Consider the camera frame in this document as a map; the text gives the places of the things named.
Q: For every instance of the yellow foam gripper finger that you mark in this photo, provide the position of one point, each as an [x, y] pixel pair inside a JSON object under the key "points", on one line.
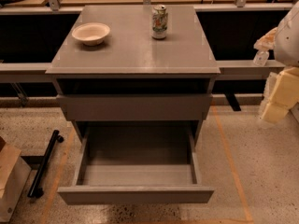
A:
{"points": [[281, 91]]}

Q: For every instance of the grey drawer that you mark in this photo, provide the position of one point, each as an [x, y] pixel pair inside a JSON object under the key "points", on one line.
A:
{"points": [[135, 107], [135, 162]]}

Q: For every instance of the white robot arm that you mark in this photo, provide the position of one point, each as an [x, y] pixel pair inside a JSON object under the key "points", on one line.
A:
{"points": [[291, 22]]}

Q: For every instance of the grey drawer cabinet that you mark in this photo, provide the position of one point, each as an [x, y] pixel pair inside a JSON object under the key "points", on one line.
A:
{"points": [[131, 62]]}

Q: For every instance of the grey top drawer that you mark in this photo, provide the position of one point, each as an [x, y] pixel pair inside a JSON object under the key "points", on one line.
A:
{"points": [[135, 107]]}

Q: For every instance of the clear sanitizer pump bottle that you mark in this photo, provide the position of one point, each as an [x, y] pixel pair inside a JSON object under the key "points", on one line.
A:
{"points": [[261, 55]]}

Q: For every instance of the green white soda can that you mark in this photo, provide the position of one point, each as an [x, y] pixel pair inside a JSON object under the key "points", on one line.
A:
{"points": [[159, 21]]}

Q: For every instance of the white paper bowl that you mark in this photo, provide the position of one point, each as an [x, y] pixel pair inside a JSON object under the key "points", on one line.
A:
{"points": [[91, 34]]}

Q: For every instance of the black metal bar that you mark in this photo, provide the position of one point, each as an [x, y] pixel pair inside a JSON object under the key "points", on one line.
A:
{"points": [[35, 190]]}

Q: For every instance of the brown cardboard box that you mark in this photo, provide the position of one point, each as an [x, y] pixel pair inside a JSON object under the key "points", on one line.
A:
{"points": [[14, 172]]}

